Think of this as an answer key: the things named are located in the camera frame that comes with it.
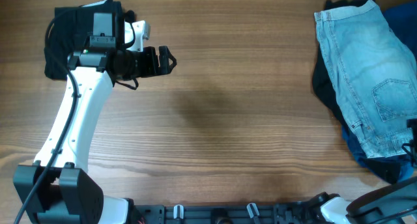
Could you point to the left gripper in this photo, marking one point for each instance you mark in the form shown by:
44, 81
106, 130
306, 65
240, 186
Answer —
150, 68

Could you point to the light blue denim shorts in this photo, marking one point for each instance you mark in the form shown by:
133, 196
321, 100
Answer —
373, 75

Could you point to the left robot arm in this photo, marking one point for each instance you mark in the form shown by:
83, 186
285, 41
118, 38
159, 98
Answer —
56, 187

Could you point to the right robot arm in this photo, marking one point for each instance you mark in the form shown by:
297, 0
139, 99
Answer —
385, 205

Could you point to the folded black shorts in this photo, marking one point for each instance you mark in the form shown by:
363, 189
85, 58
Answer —
72, 28

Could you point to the dark blue garment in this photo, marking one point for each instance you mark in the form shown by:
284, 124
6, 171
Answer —
402, 21

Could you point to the black garment under pile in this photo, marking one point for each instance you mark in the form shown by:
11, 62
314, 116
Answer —
323, 89

